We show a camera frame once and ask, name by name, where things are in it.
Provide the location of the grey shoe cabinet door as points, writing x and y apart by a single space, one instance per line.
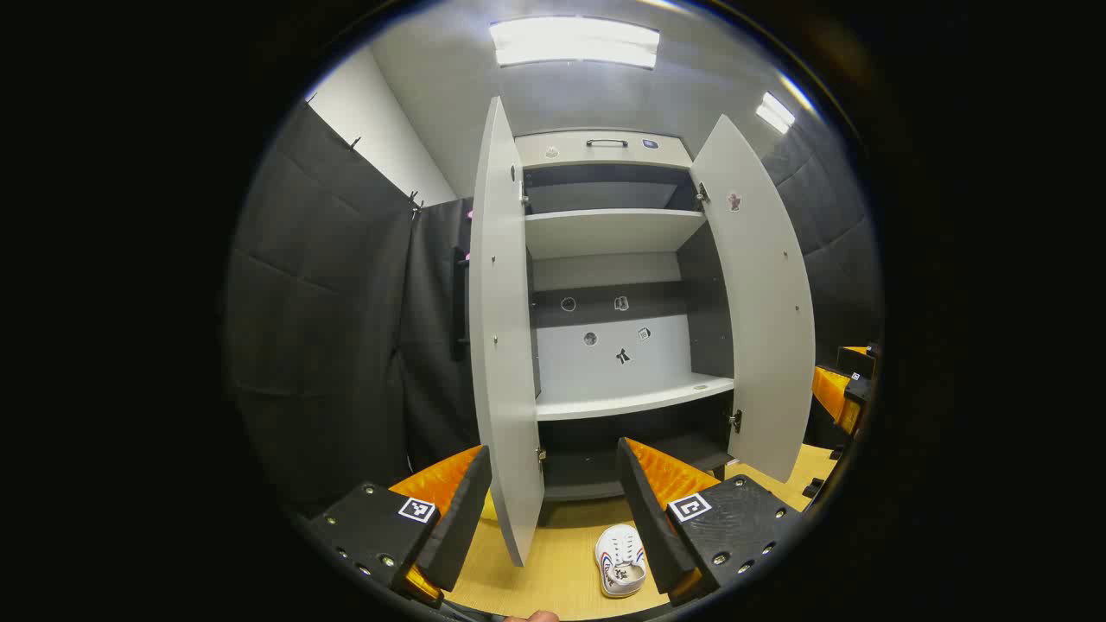
505 345
765 328

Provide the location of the white striped shoe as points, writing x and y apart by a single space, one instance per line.
618 553

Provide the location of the large ceiling light panel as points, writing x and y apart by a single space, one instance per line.
575 41

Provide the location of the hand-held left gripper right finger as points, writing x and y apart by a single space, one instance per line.
652 527

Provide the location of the small ceiling light panel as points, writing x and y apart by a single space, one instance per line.
775 112

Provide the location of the grey shoe cabinet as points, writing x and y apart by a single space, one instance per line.
605 229

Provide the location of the black backdrop cloth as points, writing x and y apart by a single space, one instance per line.
328 302

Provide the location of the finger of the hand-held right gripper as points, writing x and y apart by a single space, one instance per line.
831 390
860 354

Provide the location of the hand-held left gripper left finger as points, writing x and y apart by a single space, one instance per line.
454 527

